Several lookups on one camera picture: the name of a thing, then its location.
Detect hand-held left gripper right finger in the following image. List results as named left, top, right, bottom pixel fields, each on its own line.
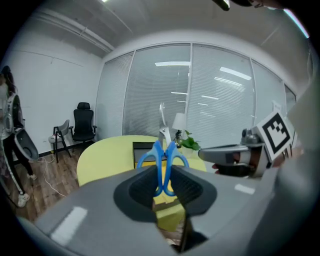
left=171, top=164, right=278, bottom=256

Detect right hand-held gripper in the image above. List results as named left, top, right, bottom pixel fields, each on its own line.
left=198, top=111, right=299, bottom=179

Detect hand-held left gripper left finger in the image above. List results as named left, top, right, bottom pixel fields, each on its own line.
left=34, top=164, right=177, bottom=256

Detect blue-handled scissors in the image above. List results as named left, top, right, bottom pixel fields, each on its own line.
left=136, top=101, right=190, bottom=198

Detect black and yellow box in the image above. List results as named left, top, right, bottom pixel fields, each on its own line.
left=131, top=141, right=169, bottom=170

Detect person's right forearm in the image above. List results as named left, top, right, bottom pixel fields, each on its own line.
left=272, top=147, right=305, bottom=168

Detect green potted plant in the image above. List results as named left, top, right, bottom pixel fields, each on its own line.
left=179, top=129, right=202, bottom=159

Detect yellow-green tablecloth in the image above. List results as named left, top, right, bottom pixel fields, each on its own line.
left=76, top=134, right=208, bottom=232

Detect white table lamp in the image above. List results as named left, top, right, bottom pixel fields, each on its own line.
left=172, top=112, right=188, bottom=149

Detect black office chair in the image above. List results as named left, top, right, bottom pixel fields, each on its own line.
left=68, top=101, right=98, bottom=153

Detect grey chair with black legs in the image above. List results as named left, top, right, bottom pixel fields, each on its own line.
left=47, top=119, right=73, bottom=164

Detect grey hand-held device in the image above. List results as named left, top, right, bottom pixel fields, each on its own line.
left=13, top=128, right=40, bottom=161

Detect white cable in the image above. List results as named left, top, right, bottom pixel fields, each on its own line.
left=37, top=154, right=68, bottom=199

